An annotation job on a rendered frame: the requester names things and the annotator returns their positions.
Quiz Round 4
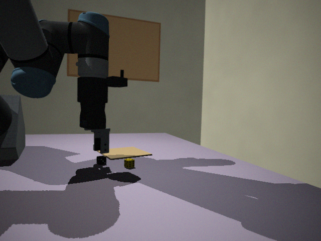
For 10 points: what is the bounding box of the yellow die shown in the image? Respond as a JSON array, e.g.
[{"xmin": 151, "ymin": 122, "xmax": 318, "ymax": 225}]
[{"xmin": 124, "ymin": 158, "xmax": 134, "ymax": 168}]

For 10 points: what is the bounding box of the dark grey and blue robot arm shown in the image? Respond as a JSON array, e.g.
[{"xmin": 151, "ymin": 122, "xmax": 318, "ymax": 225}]
[{"xmin": 0, "ymin": 0, "xmax": 110, "ymax": 136}]

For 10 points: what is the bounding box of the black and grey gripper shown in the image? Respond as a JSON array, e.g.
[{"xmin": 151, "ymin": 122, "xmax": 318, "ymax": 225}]
[{"xmin": 76, "ymin": 57, "xmax": 127, "ymax": 154}]

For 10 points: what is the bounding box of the tan flat mat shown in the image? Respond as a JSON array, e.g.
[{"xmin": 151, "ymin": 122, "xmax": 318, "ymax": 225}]
[{"xmin": 102, "ymin": 147, "xmax": 152, "ymax": 160}]

